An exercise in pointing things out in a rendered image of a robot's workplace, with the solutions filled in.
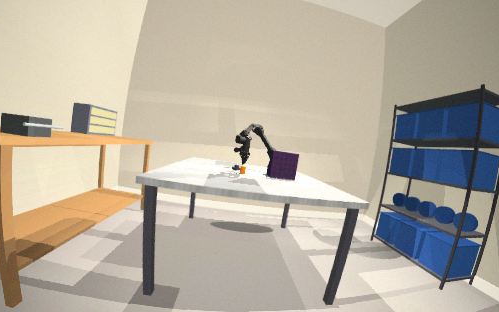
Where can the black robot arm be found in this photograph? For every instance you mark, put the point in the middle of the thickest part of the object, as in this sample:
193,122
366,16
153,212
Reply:
243,139

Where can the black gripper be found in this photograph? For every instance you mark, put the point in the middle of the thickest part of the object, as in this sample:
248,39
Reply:
244,153

